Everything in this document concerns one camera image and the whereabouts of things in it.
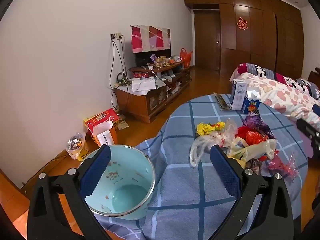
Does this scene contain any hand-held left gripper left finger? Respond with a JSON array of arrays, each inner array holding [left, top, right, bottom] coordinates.
[[27, 144, 112, 240]]

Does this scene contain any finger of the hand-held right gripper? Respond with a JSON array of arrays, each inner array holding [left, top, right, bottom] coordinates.
[[296, 118, 320, 140]]

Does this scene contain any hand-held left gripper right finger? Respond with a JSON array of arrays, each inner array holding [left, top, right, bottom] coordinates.
[[211, 144, 294, 240]]

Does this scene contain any clear plastic bag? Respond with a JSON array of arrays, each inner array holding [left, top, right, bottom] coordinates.
[[189, 120, 238, 168]]

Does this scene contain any cream plastic bag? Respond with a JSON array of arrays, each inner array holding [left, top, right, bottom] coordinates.
[[229, 139, 277, 162]]

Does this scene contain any light blue enamel basin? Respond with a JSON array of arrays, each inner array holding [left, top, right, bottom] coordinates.
[[77, 144, 156, 221]]

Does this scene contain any red plastic bag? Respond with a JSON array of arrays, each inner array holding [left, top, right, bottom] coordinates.
[[236, 126, 269, 147]]

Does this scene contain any purple plastic bag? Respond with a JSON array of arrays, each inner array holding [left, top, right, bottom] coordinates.
[[242, 114, 275, 139]]

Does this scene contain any yellow cup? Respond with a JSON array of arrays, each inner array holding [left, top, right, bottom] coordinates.
[[77, 140, 91, 162]]

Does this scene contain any brown snack wrapper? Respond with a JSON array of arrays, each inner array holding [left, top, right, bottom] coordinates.
[[246, 158, 263, 176]]

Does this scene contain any clear bag of wrappers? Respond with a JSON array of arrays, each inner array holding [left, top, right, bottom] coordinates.
[[66, 133, 87, 160]]

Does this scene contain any white paper bag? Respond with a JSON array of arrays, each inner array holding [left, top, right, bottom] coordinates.
[[92, 121, 118, 148]]

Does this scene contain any blue plaid blanket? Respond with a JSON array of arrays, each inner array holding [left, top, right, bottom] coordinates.
[[99, 94, 308, 240]]

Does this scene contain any pink clear wrapper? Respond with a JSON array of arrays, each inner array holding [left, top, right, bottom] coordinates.
[[267, 152, 299, 178]]

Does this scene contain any yellow crumpled wrapper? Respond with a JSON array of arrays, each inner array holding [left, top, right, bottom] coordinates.
[[196, 121, 226, 136]]

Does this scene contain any red cardboard box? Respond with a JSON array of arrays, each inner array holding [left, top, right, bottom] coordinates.
[[83, 108, 120, 133]]

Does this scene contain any flattened brown cardboard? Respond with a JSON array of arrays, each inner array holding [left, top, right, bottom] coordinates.
[[117, 114, 130, 131]]

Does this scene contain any blue milk carton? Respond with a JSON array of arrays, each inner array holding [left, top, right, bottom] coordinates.
[[241, 90, 260, 114]]

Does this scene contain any cow print blanket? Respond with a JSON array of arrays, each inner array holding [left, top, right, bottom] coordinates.
[[236, 63, 320, 98]]

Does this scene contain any dark flat snack packet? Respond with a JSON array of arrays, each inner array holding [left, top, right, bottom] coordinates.
[[213, 92, 232, 111]]

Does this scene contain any tall white blue box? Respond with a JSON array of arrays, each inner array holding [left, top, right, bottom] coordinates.
[[230, 79, 247, 110]]

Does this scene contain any wooden television stand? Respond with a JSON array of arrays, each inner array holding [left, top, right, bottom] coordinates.
[[114, 64, 192, 124]]

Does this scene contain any white cardboard box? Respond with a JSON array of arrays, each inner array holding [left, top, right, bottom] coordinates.
[[131, 77, 156, 92]]

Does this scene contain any wooden wardrobe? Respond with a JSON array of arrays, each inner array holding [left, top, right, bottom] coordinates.
[[183, 0, 320, 88]]

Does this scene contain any orange plastic bag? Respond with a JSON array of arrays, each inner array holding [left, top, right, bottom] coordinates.
[[180, 48, 193, 68]]

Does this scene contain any red paper decoration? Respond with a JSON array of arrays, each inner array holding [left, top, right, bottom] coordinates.
[[237, 17, 248, 31]]

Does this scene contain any black television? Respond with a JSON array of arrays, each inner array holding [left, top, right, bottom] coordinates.
[[134, 48, 172, 67]]

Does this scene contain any wooden door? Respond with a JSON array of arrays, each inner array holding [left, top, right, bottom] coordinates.
[[193, 9, 221, 71]]

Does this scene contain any red white patchwork cloth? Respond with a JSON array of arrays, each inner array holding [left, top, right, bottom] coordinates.
[[130, 25, 171, 54]]

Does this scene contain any black power cable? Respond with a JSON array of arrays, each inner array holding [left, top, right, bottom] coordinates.
[[109, 39, 120, 110], [118, 38, 126, 80]]

